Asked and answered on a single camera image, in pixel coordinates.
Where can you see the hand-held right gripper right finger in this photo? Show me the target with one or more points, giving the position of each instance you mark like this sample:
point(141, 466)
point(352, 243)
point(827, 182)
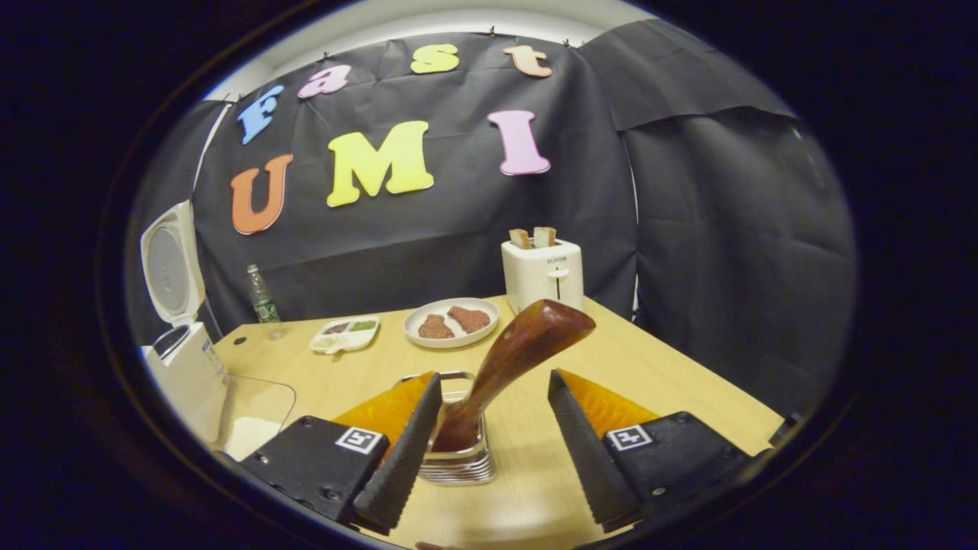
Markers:
point(584, 451)

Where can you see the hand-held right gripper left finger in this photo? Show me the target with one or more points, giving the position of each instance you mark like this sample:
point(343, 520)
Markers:
point(405, 458)

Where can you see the metal chopstick holder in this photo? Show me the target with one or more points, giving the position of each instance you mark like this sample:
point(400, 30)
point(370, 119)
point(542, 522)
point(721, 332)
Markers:
point(458, 464)

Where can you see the brown wooden spoon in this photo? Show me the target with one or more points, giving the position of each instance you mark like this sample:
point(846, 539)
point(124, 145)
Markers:
point(519, 351)

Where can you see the white rice cooker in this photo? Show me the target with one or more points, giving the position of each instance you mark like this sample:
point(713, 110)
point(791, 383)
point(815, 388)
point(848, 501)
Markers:
point(183, 374)

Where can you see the white round plate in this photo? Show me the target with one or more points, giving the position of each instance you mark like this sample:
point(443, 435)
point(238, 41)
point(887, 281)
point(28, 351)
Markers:
point(458, 340)

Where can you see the brown meat patty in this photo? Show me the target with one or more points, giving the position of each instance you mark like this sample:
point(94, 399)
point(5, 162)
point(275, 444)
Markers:
point(435, 328)
point(469, 319)

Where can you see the white divided grain dish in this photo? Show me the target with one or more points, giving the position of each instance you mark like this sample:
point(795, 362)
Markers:
point(344, 336)

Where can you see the white toaster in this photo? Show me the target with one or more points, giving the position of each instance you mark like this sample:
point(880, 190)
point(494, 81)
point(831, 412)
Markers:
point(542, 279)

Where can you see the clear green-label water bottle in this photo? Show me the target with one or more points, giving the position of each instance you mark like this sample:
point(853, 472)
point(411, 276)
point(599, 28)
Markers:
point(264, 305)

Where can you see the toast slice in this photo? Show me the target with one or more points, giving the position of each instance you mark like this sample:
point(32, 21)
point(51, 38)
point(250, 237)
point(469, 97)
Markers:
point(545, 237)
point(520, 239)

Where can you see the black backdrop cloth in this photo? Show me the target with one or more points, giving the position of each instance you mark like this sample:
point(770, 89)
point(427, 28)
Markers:
point(688, 229)

